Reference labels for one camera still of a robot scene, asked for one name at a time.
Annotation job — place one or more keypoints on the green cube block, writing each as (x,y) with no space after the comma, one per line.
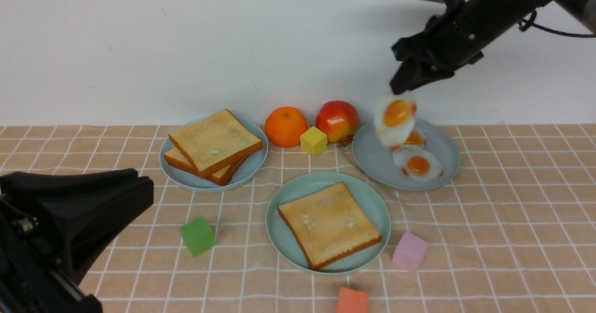
(198,236)

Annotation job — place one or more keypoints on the orange-red cube block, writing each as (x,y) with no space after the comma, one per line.
(352,301)

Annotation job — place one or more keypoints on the orange fruit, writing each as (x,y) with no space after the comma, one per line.
(284,126)

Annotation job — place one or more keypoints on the blue plate under bread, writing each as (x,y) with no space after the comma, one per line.
(244,173)

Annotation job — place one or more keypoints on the red yellow apple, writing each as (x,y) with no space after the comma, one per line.
(339,120)

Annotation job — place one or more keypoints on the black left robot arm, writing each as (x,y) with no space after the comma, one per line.
(30,285)

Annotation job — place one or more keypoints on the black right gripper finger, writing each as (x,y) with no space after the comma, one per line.
(426,76)
(408,77)

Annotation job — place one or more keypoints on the yellow cube block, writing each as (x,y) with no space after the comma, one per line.
(313,141)

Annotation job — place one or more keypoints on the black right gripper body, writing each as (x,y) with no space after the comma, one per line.
(457,37)

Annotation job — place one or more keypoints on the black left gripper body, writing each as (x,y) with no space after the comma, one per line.
(69,220)

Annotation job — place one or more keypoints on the teal centre plate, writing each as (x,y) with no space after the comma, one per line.
(371,203)

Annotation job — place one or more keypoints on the grey-blue plate under eggs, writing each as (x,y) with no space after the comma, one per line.
(376,161)

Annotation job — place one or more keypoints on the fried egg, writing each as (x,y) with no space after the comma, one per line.
(417,138)
(417,164)
(394,119)

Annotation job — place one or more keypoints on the pink cube block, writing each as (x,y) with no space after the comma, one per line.
(409,252)

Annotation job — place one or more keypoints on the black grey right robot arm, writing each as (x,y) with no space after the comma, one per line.
(582,10)

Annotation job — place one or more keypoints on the fried egg front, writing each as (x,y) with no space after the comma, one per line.
(417,164)

